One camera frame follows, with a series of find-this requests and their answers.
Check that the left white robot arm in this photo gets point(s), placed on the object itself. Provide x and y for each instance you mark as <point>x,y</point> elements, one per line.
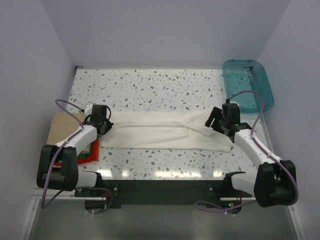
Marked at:
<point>67,177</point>

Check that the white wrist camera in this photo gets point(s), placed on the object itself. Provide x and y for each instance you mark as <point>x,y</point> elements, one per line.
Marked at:
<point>233,102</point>
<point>88,108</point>

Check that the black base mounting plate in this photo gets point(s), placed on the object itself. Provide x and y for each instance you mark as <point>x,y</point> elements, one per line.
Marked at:
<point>162,192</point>

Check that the aluminium frame rail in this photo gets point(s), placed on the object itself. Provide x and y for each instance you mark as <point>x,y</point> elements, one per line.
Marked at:
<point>65,195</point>

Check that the teal plastic bin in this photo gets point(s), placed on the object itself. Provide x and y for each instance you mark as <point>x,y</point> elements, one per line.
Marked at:
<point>247,81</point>

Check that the folded orange t shirt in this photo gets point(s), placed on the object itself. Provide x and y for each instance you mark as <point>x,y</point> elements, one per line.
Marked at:
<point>93,158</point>

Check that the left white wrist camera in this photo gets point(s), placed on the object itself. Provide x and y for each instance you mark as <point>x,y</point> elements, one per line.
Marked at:
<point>88,108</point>

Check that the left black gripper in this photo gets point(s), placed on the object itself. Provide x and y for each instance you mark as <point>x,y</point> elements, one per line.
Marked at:
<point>108,126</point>

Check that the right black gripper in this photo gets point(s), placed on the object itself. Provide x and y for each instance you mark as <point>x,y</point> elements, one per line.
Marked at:
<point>216,113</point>

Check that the white t shirt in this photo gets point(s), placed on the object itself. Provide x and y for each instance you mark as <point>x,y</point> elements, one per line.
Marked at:
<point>162,130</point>

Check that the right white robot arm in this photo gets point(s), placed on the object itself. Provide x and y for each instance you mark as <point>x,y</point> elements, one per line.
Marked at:
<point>275,182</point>

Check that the folded green t shirt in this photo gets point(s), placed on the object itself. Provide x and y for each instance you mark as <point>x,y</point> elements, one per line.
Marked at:
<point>85,154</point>

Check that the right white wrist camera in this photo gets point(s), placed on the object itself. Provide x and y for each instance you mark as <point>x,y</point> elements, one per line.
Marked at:
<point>233,102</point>

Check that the folded beige t shirt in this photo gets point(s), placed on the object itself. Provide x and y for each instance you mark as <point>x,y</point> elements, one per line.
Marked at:
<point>62,127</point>

